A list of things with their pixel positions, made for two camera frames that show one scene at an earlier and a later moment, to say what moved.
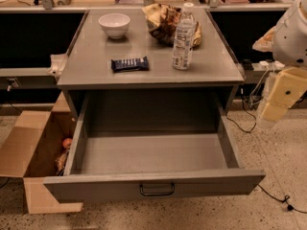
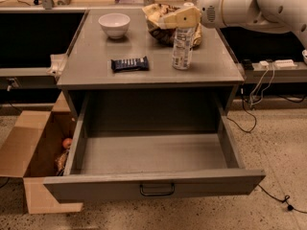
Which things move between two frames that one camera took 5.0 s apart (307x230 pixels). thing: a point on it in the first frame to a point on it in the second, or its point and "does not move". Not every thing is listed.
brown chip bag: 162,23 does not move
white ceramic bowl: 114,24 does not move
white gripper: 292,41 to 209,11
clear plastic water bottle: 184,39 does not move
